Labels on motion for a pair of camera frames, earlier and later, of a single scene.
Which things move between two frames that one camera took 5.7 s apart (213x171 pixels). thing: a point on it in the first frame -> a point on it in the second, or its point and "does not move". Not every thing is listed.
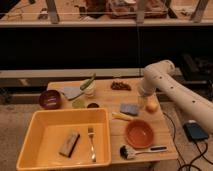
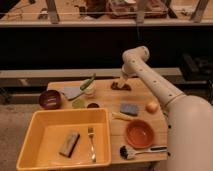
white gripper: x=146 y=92 -> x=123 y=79
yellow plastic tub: x=66 y=138 does not move
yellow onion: x=152 y=107 does not move
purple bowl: x=49 y=99 does not move
